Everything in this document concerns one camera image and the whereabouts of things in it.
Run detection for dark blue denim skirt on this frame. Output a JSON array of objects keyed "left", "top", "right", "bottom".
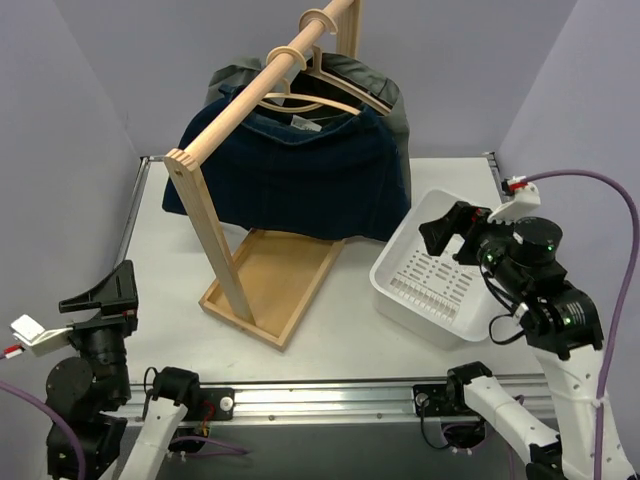
[{"left": 161, "top": 83, "right": 412, "bottom": 243}]

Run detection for beige plastic hanger front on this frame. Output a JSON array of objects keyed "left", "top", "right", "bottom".
[{"left": 258, "top": 79, "right": 360, "bottom": 116}]

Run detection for beige plastic hanger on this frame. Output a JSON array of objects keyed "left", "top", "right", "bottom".
[
  {"left": 304, "top": 45, "right": 391, "bottom": 116},
  {"left": 258, "top": 79, "right": 360, "bottom": 116}
]

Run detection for grey pleated skirt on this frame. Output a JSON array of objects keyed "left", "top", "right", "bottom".
[{"left": 204, "top": 52, "right": 412, "bottom": 199}]

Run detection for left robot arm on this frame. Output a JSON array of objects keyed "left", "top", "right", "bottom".
[{"left": 45, "top": 260, "right": 202, "bottom": 479}]

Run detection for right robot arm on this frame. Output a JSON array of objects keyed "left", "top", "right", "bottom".
[{"left": 419, "top": 201, "right": 639, "bottom": 479}]

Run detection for white plastic basket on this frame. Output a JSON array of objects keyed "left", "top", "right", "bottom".
[{"left": 369, "top": 189, "right": 504, "bottom": 350}]

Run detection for wooden clothes rack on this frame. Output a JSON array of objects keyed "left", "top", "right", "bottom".
[{"left": 163, "top": 1, "right": 361, "bottom": 350}]

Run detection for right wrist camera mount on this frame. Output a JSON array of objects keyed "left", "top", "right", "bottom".
[{"left": 488, "top": 176, "right": 541, "bottom": 225}]

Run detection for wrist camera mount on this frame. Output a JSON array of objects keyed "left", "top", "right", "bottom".
[
  {"left": 10, "top": 314, "right": 73, "bottom": 357},
  {"left": 488, "top": 176, "right": 541, "bottom": 225}
]

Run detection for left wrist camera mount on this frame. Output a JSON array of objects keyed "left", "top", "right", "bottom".
[{"left": 10, "top": 314, "right": 73, "bottom": 357}]

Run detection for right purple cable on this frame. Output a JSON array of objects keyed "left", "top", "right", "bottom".
[{"left": 522, "top": 169, "right": 640, "bottom": 480}]

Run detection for aluminium mounting rail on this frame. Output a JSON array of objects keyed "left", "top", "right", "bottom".
[{"left": 112, "top": 374, "right": 556, "bottom": 429}]

